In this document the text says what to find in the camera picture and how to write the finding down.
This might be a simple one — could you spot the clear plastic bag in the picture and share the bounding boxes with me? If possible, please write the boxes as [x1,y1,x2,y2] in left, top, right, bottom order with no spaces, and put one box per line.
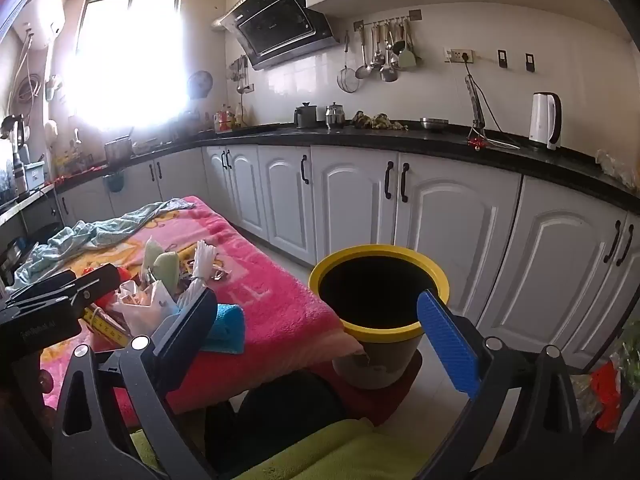
[595,150,640,187]

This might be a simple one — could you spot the black range hood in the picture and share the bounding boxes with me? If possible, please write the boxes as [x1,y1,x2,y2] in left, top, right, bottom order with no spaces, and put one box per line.
[212,0,337,72]

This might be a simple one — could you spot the black pitcher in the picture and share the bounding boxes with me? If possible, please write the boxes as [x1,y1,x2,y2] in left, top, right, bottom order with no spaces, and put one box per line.
[294,102,319,129]

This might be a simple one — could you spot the white plastic cutlery bundle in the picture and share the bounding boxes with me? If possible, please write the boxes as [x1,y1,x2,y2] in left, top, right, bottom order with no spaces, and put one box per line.
[192,240,219,292]

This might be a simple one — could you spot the pink printed blanket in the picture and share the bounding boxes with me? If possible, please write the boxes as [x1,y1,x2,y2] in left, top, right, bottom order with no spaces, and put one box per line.
[10,195,363,431]

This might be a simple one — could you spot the pale paper wrapper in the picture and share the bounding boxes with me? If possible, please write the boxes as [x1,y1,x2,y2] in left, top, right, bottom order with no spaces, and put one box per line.
[144,238,166,282]

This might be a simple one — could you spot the lime green cloth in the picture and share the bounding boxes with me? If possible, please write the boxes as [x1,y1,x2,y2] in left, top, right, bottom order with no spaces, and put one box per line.
[130,417,436,480]

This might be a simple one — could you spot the window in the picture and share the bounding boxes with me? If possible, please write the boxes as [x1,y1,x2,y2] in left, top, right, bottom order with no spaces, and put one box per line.
[65,0,187,131]

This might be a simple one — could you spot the red plastic bag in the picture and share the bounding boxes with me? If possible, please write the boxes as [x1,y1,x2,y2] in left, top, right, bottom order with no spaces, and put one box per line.
[592,360,624,432]

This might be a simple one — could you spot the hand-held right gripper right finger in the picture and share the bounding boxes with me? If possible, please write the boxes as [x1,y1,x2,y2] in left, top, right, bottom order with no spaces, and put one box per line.
[415,289,586,480]

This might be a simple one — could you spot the group of condiment bottles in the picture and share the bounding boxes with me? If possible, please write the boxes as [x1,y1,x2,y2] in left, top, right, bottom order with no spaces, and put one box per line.
[214,104,239,134]

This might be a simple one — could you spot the steel pot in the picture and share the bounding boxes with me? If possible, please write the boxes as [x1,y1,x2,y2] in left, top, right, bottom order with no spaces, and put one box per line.
[104,136,134,164]

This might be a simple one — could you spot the red snack wrapper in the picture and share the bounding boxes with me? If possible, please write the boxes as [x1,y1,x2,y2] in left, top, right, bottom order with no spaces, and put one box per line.
[82,266,127,312]

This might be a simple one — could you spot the dark cloth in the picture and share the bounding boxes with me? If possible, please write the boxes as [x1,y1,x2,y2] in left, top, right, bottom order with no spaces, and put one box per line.
[205,370,347,476]

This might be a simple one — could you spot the light green folded cloth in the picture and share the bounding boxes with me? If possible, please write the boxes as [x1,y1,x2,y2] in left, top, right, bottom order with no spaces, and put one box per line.
[152,251,181,293]

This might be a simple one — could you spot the row of hanging utensils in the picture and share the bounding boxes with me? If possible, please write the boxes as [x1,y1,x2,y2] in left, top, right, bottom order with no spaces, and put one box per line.
[354,9,422,84]

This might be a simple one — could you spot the black power cable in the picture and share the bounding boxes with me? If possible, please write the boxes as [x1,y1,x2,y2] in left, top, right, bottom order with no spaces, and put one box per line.
[464,56,522,150]

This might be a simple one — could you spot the brown green food pile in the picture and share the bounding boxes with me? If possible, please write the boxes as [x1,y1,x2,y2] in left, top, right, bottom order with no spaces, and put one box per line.
[350,110,409,131]

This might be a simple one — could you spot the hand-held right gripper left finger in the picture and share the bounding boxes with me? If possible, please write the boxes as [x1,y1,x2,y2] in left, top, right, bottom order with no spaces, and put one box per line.
[50,287,219,480]

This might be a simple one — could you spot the blue folded towel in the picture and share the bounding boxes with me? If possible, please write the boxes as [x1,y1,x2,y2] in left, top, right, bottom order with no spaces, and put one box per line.
[202,304,246,356]

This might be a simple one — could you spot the white base cabinets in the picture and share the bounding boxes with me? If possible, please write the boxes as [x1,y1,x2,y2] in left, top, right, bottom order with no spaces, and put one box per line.
[55,142,640,376]

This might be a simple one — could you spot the yellow tape measure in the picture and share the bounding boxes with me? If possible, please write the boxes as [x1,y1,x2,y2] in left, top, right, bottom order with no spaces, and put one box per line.
[82,307,129,347]

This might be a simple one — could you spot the hanging power strip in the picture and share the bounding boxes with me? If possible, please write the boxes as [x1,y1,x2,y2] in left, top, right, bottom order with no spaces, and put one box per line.
[465,75,487,130]

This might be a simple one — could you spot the white water heater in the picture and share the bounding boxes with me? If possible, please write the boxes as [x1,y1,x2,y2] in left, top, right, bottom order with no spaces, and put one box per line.
[10,7,66,52]

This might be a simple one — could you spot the yellow rimmed grey bin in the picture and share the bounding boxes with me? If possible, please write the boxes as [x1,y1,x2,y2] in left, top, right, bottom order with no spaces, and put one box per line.
[308,245,451,391]

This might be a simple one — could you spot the red mat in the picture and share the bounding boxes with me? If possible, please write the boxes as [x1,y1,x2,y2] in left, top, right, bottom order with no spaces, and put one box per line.
[305,355,424,427]

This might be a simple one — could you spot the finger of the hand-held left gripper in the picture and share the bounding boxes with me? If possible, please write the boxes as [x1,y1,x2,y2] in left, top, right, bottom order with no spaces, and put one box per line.
[6,270,77,302]
[59,263,122,317]

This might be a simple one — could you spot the white plastic bag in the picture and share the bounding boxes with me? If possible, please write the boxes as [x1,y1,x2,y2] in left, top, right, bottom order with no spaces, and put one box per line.
[111,280,181,336]

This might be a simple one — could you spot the white electric kettle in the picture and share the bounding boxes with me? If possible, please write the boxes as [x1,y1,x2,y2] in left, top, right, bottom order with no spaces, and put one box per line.
[528,92,563,151]

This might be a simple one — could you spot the hanging wire strainer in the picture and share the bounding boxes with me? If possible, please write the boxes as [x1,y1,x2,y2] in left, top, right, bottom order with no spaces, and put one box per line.
[337,30,361,94]

